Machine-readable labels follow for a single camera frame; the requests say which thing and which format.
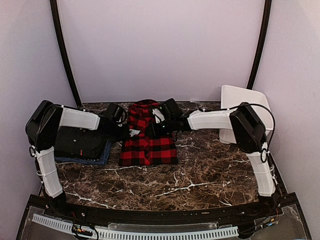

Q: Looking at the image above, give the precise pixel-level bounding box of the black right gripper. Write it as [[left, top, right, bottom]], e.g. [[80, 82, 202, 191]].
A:
[[145, 116, 176, 138]]

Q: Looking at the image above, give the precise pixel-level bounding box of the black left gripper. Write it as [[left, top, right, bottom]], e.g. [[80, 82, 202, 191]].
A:
[[104, 122, 130, 142]]

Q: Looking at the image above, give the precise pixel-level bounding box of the blue checked shirt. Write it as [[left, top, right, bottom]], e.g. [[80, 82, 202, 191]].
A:
[[54, 140, 112, 166]]

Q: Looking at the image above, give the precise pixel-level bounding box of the red black plaid shirt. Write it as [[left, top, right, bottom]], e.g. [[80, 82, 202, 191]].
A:
[[118, 99, 179, 167]]

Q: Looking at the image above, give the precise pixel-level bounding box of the black pinstripe shirt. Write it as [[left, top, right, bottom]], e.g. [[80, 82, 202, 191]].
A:
[[54, 126, 109, 161]]

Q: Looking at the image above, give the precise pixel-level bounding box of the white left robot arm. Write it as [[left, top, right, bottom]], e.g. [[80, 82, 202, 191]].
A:
[[25, 100, 129, 199]]

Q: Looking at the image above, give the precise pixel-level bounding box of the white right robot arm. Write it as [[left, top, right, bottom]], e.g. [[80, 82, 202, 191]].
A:
[[145, 98, 278, 197]]

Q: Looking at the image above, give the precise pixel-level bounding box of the white plastic basket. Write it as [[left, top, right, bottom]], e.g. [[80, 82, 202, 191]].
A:
[[219, 85, 273, 144]]

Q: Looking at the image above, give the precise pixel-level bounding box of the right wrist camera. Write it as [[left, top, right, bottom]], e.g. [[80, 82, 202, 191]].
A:
[[149, 98, 183, 124]]

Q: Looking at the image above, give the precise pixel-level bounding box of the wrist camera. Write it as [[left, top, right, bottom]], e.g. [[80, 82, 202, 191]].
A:
[[149, 98, 183, 124], [105, 103, 128, 125]]

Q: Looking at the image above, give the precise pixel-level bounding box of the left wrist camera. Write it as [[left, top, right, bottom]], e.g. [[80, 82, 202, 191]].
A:
[[105, 103, 128, 125]]

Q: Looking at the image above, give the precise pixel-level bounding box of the white slotted cable duct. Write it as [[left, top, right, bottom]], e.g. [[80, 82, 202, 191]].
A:
[[32, 213, 239, 240]]

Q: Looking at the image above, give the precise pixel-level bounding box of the black front rail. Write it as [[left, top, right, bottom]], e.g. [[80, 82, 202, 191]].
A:
[[38, 197, 277, 226]]

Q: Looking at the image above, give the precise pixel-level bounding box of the black corner frame post left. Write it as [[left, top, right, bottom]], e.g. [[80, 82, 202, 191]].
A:
[[49, 0, 82, 108]]

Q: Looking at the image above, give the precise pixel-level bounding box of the black corner frame post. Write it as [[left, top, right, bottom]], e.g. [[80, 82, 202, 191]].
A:
[[49, 0, 82, 108], [246, 0, 272, 90]]

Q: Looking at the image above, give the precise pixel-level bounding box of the black corner frame post right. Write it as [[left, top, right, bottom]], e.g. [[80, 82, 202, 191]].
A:
[[246, 0, 272, 90]]

